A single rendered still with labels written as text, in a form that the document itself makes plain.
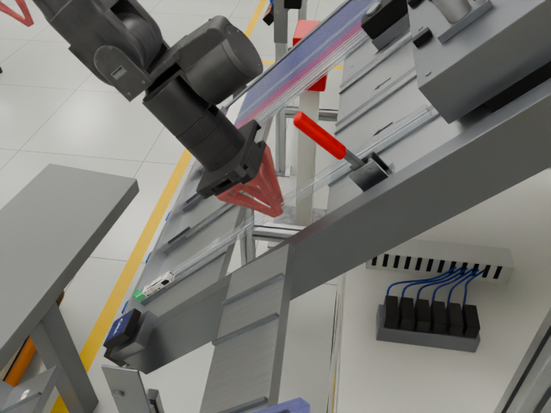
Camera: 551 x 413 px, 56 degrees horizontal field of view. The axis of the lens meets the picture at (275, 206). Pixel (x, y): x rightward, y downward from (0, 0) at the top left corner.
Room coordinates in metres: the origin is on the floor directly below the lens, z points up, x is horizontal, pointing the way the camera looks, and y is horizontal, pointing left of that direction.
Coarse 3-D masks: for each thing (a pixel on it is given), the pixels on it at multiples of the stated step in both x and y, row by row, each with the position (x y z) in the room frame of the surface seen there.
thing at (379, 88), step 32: (352, 64) 0.75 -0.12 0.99; (384, 64) 0.66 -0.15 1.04; (352, 96) 0.64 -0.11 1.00; (384, 96) 0.57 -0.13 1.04; (416, 96) 0.51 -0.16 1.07; (352, 128) 0.55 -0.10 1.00; (384, 128) 0.50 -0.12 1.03; (416, 128) 0.45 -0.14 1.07; (448, 128) 0.41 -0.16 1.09; (384, 160) 0.44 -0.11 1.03; (416, 160) 0.40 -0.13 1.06; (352, 192) 0.42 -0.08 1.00
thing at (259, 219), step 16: (416, 112) 0.46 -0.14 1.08; (400, 128) 0.45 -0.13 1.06; (368, 144) 0.46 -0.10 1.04; (384, 144) 0.46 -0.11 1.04; (320, 176) 0.47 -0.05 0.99; (336, 176) 0.46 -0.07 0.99; (304, 192) 0.47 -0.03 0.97; (256, 224) 0.48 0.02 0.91; (224, 240) 0.48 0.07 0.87; (192, 256) 0.50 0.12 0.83; (208, 256) 0.48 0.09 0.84; (176, 272) 0.49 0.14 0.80
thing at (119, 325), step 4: (124, 316) 0.42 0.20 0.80; (128, 316) 0.41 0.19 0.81; (116, 320) 0.42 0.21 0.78; (120, 320) 0.42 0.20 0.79; (124, 320) 0.41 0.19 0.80; (116, 324) 0.41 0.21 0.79; (120, 324) 0.41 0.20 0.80; (124, 324) 0.40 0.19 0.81; (112, 328) 0.41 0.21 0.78; (116, 328) 0.40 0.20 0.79; (120, 328) 0.40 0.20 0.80; (124, 328) 0.39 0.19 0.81; (112, 332) 0.40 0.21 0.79; (116, 332) 0.39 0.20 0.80; (120, 332) 0.39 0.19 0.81; (108, 336) 0.40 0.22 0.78; (112, 336) 0.39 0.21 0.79; (108, 340) 0.39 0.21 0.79
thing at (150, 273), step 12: (192, 168) 0.84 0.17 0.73; (192, 180) 0.80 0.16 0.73; (180, 192) 0.76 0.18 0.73; (192, 192) 0.77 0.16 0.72; (180, 204) 0.73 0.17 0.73; (168, 216) 0.69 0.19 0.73; (180, 216) 0.70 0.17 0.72; (168, 228) 0.66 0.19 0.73; (168, 240) 0.64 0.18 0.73; (156, 252) 0.60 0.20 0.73; (156, 264) 0.58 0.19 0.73; (144, 276) 0.55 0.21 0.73; (156, 276) 0.56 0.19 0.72; (132, 300) 0.50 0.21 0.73
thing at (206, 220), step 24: (240, 192) 0.62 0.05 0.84; (192, 216) 0.67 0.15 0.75; (216, 216) 0.59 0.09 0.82; (240, 216) 0.56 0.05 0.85; (192, 240) 0.59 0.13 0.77; (168, 264) 0.57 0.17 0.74; (216, 264) 0.47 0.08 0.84; (168, 288) 0.49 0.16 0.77; (192, 288) 0.45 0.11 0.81; (144, 312) 0.48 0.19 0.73
